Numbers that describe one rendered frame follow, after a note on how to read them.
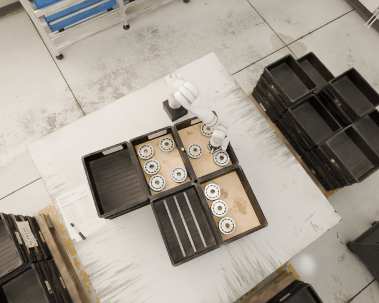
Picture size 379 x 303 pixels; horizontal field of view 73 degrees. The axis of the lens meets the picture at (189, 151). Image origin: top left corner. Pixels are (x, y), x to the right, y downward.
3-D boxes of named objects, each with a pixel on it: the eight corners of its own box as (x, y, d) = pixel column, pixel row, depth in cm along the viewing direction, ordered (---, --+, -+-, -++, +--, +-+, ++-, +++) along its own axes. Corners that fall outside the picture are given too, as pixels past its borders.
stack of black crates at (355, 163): (299, 157, 248) (324, 141, 205) (322, 142, 254) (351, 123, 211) (326, 192, 238) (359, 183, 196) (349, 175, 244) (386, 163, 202)
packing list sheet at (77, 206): (52, 199, 171) (52, 199, 171) (85, 181, 176) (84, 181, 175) (74, 243, 163) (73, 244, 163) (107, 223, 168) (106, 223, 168)
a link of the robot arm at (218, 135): (219, 148, 151) (224, 134, 154) (224, 138, 137) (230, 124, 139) (209, 143, 152) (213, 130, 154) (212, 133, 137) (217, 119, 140)
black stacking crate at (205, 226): (151, 202, 163) (149, 199, 152) (194, 185, 168) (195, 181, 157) (173, 265, 152) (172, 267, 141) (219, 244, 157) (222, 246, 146)
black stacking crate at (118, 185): (86, 162, 169) (80, 156, 158) (130, 146, 174) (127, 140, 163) (104, 219, 158) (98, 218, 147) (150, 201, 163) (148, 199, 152)
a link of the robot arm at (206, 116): (209, 131, 133) (220, 119, 132) (176, 100, 115) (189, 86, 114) (201, 123, 140) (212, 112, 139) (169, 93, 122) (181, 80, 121)
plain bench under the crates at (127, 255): (65, 169, 248) (25, 145, 182) (204, 94, 280) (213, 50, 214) (148, 332, 210) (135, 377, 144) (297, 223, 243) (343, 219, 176)
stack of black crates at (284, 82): (249, 94, 267) (263, 67, 224) (272, 81, 273) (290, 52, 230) (273, 124, 257) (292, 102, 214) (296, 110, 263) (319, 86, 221)
